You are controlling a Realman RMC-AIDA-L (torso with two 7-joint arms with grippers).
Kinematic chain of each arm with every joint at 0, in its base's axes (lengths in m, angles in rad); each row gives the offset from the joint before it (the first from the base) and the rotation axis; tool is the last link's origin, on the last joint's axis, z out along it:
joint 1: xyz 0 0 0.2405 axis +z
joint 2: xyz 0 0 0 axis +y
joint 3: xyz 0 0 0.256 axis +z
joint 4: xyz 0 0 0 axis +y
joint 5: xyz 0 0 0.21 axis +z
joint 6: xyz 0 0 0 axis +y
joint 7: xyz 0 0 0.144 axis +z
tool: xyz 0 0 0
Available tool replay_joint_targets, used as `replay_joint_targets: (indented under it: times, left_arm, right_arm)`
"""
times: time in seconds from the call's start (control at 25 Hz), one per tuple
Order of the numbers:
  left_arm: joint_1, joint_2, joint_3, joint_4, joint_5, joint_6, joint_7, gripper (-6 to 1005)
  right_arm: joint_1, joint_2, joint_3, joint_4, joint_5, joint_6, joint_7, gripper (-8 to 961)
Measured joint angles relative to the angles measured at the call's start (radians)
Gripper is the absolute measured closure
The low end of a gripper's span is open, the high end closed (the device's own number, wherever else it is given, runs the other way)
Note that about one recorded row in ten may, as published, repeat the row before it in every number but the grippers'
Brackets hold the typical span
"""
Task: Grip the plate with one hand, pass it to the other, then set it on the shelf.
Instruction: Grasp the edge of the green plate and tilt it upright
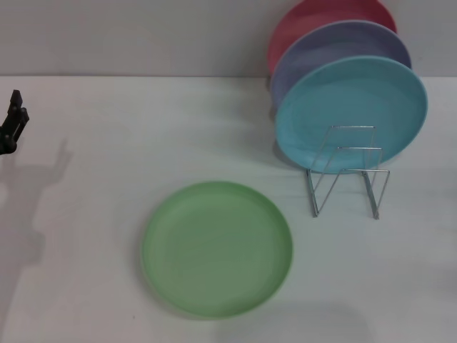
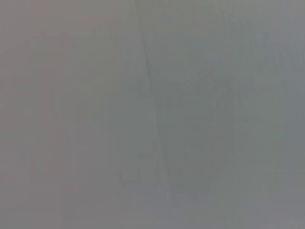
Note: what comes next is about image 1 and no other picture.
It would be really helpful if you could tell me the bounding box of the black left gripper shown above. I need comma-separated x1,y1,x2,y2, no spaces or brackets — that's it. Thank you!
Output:
0,89,29,156

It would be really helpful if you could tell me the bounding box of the green plastic plate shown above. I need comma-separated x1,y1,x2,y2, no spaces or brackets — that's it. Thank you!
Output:
141,180,294,322

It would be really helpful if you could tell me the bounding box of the pink plastic plate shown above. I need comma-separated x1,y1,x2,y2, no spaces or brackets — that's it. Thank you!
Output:
267,0,397,78

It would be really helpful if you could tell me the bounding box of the purple plastic plate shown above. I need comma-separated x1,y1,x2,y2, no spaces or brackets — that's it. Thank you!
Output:
270,20,411,108

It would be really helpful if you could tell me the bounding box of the blue plastic plate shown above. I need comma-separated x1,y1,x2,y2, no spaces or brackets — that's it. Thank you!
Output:
274,56,428,175

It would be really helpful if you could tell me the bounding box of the chrome wire plate rack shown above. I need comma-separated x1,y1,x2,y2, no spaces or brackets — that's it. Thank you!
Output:
306,124,391,219

